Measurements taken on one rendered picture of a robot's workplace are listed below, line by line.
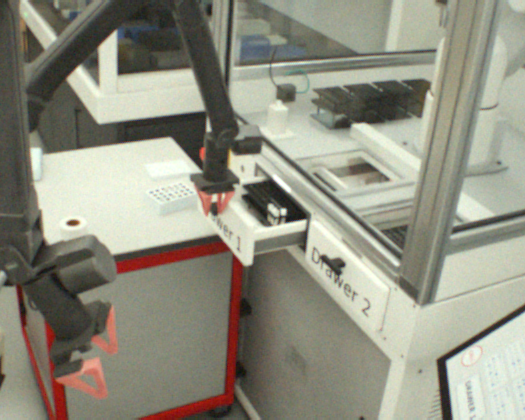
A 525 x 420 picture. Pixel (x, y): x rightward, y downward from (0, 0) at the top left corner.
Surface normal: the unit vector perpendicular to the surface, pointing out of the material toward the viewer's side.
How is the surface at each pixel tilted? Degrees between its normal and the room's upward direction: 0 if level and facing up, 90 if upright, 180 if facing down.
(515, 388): 50
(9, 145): 90
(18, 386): 0
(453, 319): 90
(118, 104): 90
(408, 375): 90
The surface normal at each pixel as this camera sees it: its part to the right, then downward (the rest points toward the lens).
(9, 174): 0.07, 0.49
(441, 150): -0.89, 0.16
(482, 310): 0.46, 0.47
